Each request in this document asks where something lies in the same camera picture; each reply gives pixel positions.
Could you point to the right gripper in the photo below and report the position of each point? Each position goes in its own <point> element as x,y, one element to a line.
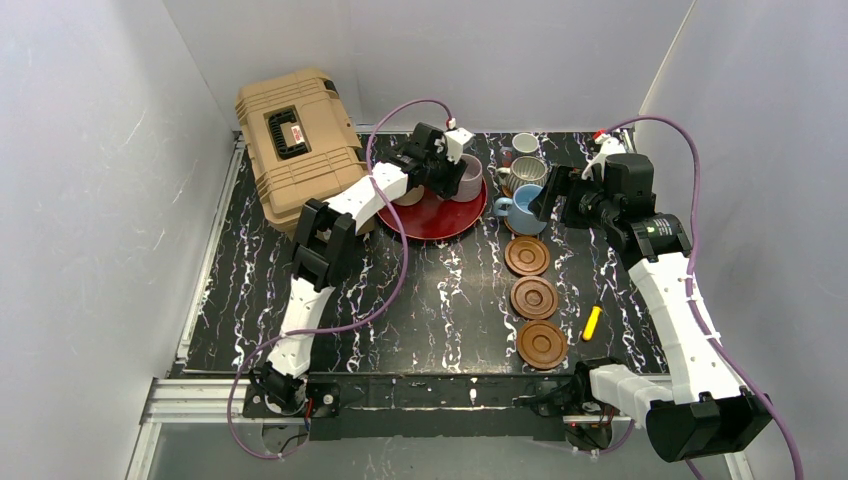
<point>569,198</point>

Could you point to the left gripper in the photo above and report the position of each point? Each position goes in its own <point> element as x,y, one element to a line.
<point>448,172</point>

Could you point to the lilac textured mug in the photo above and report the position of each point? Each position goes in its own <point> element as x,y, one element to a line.
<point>471,181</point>

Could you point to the light blue textured mug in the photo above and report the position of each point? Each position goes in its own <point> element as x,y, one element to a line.
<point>516,211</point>

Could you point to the grey ribbed mug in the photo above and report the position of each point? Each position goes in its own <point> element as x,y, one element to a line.
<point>522,171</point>

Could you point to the cream yellow mug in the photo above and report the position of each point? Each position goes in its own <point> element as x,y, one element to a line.
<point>412,197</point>

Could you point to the dark wooden coaster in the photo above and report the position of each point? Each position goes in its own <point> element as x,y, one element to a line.
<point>527,256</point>

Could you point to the grey printed mug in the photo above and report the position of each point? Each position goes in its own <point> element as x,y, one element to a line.
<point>521,144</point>

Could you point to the brown wooden coaster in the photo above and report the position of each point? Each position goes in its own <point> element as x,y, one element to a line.
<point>534,298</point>

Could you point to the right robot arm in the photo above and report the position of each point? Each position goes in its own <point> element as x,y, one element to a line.
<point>707,409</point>

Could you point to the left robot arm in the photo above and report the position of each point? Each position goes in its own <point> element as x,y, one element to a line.
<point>326,231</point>

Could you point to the red round tray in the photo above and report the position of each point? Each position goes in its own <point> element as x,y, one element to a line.
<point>436,219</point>

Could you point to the yellow marker pen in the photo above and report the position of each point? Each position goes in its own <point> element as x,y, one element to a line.
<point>591,323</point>

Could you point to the tan plastic tool case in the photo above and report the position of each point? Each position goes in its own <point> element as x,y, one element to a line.
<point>301,143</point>

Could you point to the front aluminium frame rail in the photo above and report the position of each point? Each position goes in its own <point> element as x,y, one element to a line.
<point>327,395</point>

